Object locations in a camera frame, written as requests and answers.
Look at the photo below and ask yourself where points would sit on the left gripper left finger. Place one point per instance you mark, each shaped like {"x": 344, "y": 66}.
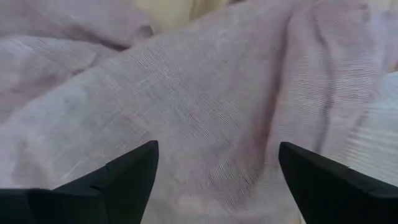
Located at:
{"x": 109, "y": 193}

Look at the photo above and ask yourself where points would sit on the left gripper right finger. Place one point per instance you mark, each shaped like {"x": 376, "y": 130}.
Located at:
{"x": 335, "y": 193}

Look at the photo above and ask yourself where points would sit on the white striped cloth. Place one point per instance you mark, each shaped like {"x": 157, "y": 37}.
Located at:
{"x": 381, "y": 140}

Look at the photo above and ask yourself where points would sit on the pale pink garment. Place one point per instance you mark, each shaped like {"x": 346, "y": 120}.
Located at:
{"x": 199, "y": 93}

